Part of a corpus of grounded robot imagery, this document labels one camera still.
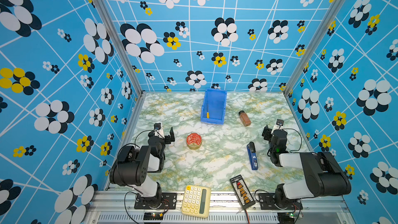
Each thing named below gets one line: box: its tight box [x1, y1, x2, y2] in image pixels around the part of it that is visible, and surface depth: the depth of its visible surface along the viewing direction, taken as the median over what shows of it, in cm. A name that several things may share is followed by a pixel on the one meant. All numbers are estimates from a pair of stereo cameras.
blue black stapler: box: [246, 141, 259, 171], surface depth 87 cm
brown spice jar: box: [238, 110, 252, 127], surface depth 104 cm
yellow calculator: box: [181, 184, 211, 219], surface depth 74 cm
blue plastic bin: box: [200, 88, 227, 125], surface depth 112 cm
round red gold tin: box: [186, 131, 203, 150], surface depth 93 cm
